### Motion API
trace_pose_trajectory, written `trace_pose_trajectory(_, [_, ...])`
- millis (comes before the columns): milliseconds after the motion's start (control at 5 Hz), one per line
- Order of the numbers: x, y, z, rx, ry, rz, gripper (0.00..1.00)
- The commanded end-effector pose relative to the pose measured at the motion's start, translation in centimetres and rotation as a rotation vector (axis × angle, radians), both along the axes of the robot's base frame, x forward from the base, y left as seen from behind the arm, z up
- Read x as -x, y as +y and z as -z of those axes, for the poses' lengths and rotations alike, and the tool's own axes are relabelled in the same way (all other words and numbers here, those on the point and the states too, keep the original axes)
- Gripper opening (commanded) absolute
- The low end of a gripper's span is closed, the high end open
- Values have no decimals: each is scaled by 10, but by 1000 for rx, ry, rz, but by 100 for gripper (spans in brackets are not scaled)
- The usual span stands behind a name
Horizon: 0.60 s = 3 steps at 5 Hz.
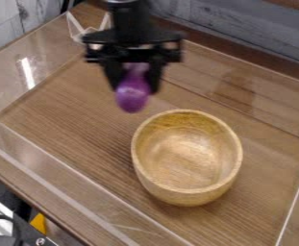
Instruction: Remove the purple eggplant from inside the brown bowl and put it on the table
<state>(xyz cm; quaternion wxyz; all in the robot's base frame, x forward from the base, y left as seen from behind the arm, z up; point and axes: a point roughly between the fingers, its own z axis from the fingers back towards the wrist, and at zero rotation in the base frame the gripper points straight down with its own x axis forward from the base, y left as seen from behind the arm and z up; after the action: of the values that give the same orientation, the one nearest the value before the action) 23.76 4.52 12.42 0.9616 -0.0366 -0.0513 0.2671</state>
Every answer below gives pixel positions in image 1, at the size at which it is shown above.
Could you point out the clear acrylic corner bracket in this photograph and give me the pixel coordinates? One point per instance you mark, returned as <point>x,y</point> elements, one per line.
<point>78,31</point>

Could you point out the purple toy eggplant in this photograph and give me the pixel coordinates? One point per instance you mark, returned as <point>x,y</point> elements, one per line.
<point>133,90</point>

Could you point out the yellow tag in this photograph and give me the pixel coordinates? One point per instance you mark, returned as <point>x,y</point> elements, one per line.
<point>38,223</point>

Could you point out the clear acrylic tray wall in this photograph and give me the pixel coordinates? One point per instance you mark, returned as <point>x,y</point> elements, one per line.
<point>95,216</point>

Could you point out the brown wooden bowl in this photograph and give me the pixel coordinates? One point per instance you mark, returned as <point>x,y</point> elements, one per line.
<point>188,157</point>

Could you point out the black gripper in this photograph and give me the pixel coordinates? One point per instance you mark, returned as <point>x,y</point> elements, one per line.
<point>134,40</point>

